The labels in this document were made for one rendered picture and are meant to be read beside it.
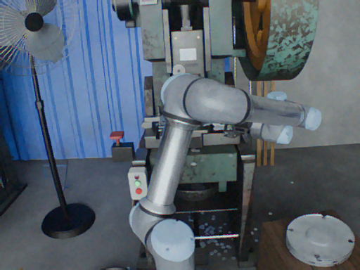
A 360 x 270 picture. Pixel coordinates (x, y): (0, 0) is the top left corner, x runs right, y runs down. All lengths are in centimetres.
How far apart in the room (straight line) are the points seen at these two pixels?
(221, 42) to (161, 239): 86
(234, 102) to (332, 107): 235
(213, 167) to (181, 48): 55
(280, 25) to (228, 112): 47
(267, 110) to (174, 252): 46
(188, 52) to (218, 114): 66
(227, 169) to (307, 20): 72
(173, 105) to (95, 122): 202
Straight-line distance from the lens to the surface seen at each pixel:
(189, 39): 136
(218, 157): 135
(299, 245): 126
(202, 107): 75
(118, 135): 131
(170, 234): 84
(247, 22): 174
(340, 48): 298
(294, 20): 113
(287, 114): 92
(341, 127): 318
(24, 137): 319
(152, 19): 132
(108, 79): 269
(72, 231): 201
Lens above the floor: 122
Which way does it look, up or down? 21 degrees down
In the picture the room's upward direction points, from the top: 4 degrees counter-clockwise
